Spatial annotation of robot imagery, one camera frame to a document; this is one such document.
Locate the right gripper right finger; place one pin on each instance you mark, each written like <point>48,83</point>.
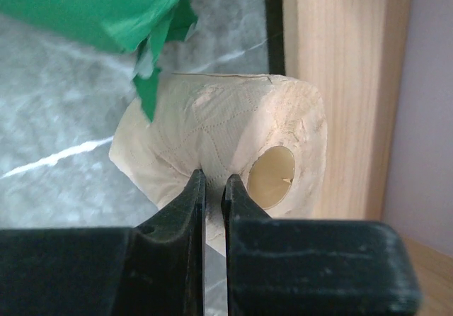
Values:
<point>313,267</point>

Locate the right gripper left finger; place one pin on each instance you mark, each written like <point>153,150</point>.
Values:
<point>156,268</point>

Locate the green brown paper roll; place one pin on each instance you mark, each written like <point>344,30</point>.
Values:
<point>122,26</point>

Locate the wooden two-tier shelf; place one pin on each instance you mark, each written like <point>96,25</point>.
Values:
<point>384,69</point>

